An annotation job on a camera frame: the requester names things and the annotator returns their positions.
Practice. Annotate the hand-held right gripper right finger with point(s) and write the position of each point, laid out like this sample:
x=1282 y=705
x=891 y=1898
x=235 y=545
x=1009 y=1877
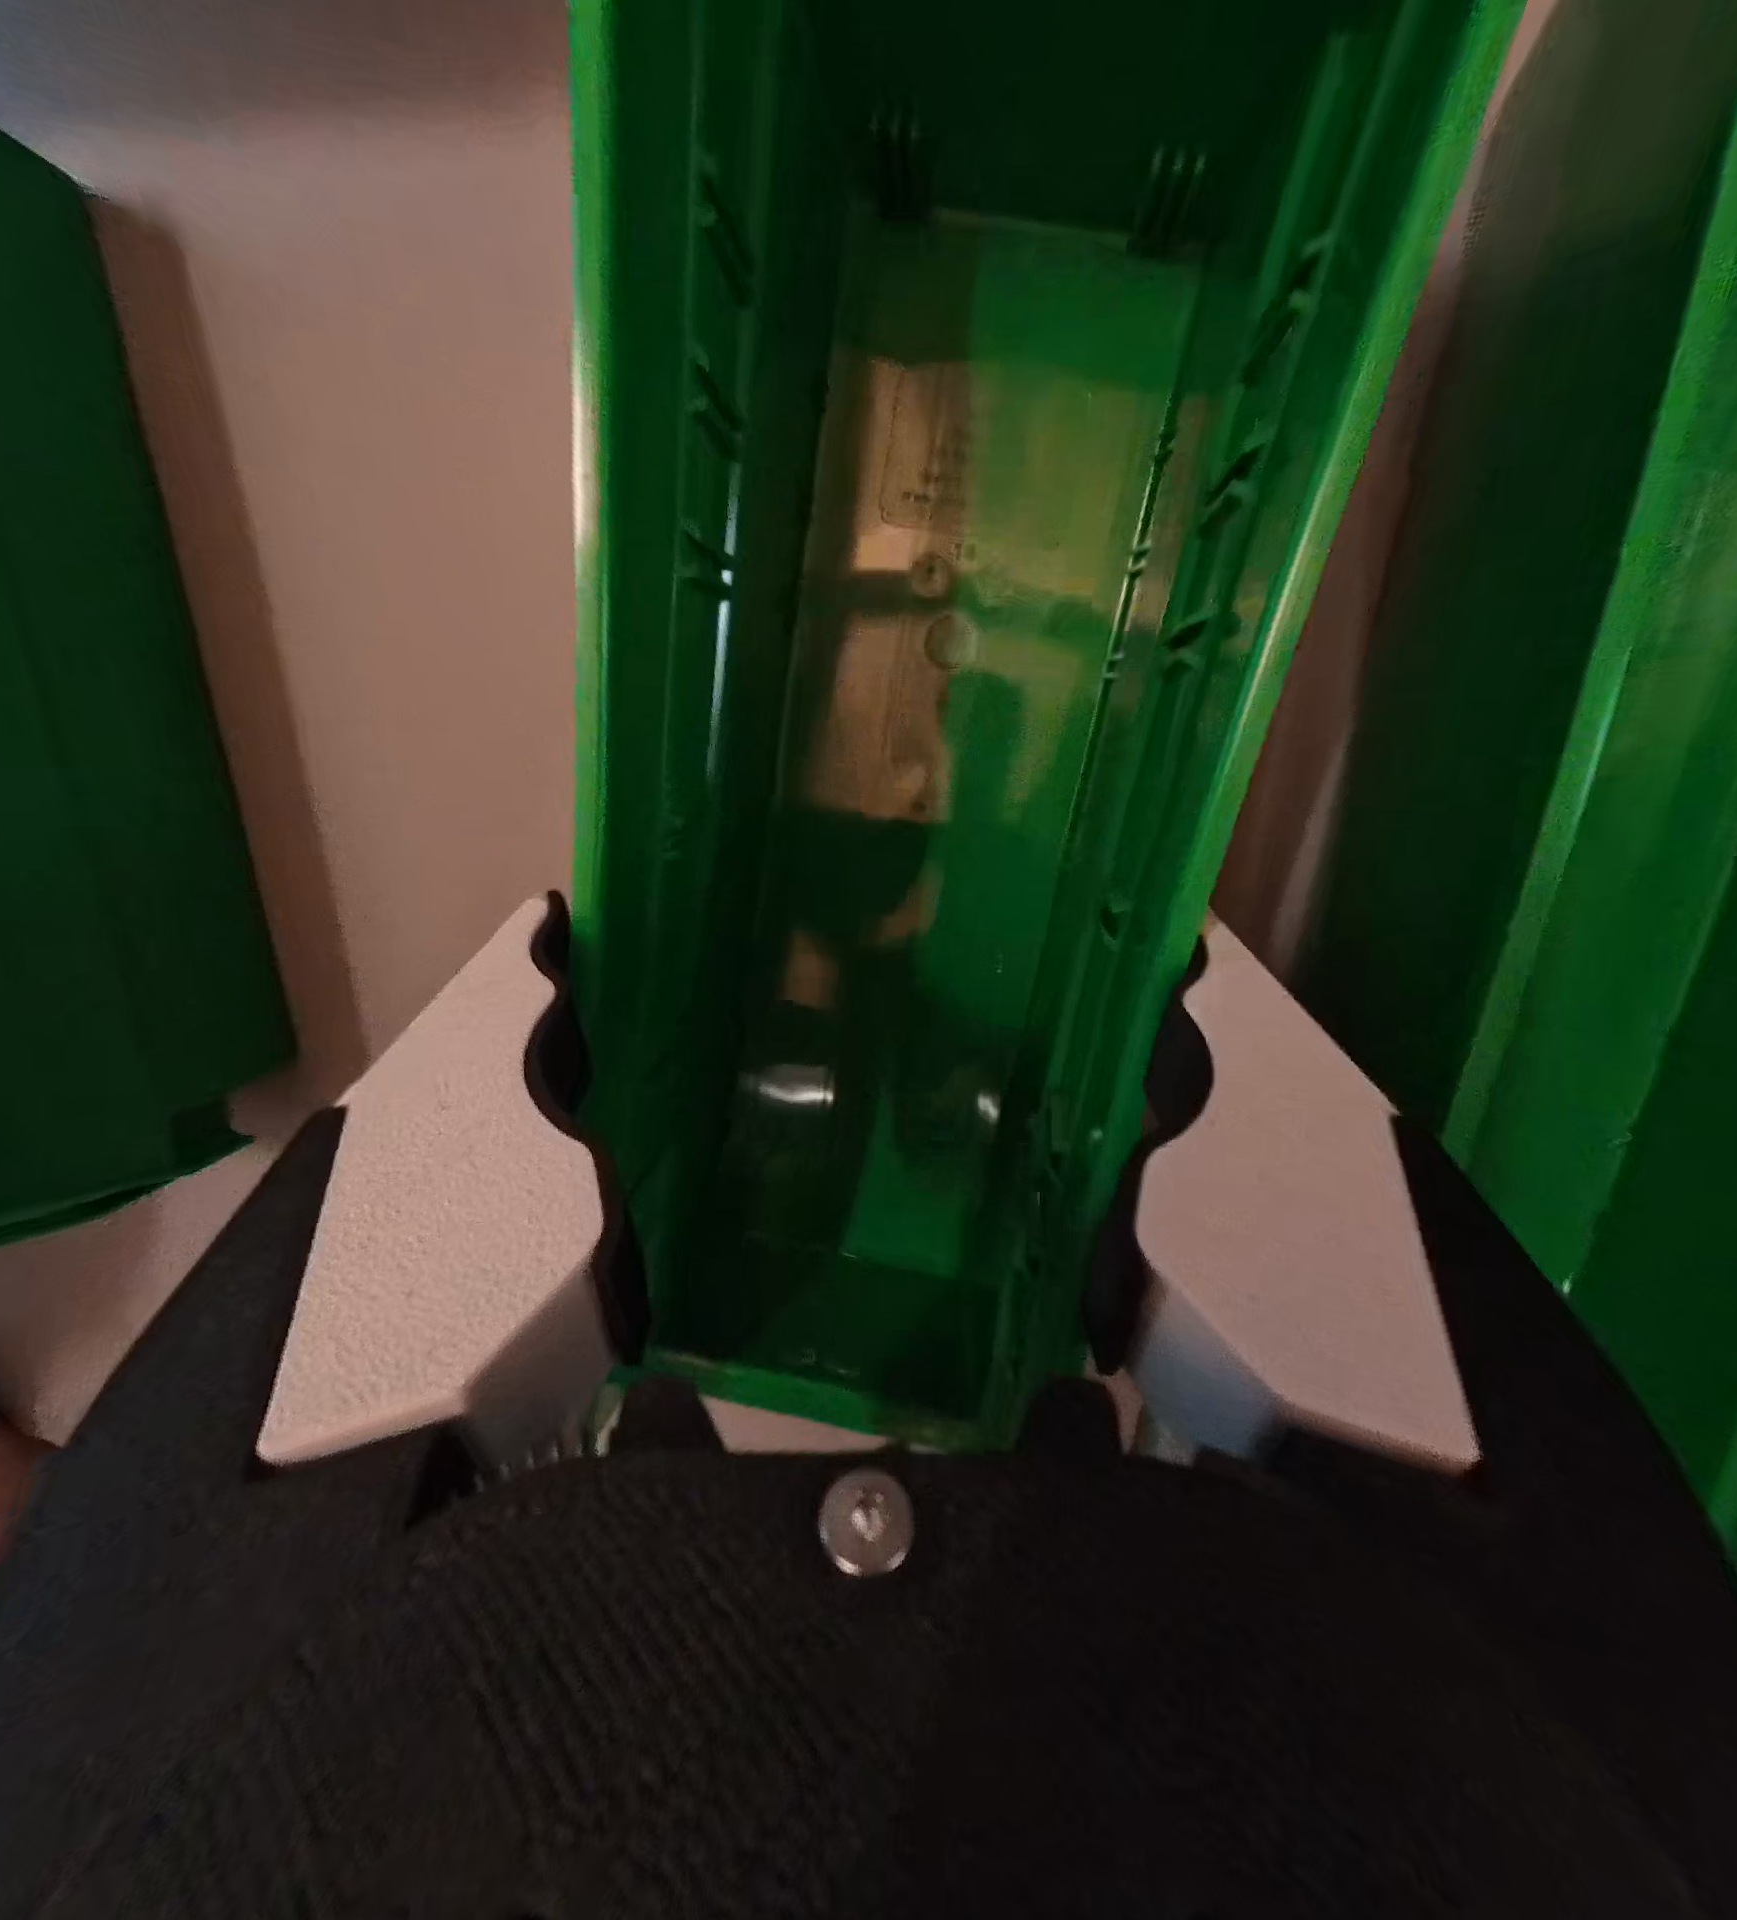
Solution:
x=1304 y=1245

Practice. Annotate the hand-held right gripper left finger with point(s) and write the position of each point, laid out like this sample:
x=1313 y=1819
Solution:
x=431 y=1245

